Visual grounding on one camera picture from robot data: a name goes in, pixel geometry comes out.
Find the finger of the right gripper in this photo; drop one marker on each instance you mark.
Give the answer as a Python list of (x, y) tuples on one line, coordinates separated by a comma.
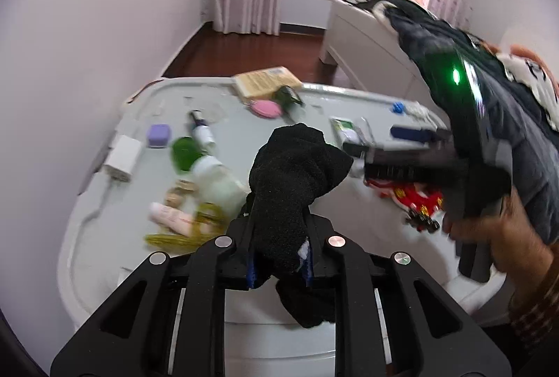
[(422, 135), (430, 165)]

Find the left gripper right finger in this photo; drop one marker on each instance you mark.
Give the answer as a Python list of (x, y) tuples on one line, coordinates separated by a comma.
[(390, 314)]

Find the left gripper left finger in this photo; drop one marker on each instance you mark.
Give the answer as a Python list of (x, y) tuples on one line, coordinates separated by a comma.
[(168, 316)]

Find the white green ointment tube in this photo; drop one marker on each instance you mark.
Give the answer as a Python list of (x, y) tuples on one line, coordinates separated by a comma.
[(346, 131)]

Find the black polka dot hair clip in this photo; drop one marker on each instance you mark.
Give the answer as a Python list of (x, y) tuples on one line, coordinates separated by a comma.
[(422, 222)]

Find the yellow-green hair claw clip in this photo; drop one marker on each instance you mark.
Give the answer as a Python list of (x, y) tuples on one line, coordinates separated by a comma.
[(208, 222)]

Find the black sock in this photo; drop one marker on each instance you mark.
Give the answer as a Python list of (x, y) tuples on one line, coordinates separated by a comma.
[(293, 169)]

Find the large green white lotion bottle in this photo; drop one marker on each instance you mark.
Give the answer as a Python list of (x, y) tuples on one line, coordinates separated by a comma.
[(217, 185)]

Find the white usb charger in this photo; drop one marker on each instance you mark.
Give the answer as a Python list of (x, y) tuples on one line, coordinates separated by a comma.
[(123, 158)]

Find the person's right hand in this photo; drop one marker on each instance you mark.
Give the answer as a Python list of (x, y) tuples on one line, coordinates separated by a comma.
[(518, 251)]

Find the blue small clip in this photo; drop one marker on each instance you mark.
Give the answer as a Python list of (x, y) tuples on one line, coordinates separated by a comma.
[(398, 108)]

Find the dark blue quilt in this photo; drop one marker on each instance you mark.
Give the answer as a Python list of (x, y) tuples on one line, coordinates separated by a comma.
[(514, 114)]

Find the pink cosmetic tube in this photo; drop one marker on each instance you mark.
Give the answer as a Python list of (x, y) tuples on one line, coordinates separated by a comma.
[(171, 218)]

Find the white patterned pillow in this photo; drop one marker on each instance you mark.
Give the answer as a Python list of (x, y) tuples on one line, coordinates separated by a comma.
[(524, 66)]

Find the dark green dropper bottle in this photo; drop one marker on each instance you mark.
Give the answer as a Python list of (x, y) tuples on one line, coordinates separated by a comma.
[(287, 99)]

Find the green bottle cap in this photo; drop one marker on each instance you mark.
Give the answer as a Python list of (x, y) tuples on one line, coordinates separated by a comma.
[(185, 152)]

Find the purple small case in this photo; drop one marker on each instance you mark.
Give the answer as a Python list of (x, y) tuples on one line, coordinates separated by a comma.
[(158, 136)]

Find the small white dark spray bottle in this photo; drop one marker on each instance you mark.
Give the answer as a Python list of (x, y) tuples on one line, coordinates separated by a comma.
[(201, 132)]

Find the white bed frame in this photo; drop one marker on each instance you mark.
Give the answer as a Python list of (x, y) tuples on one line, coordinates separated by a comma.
[(368, 52)]

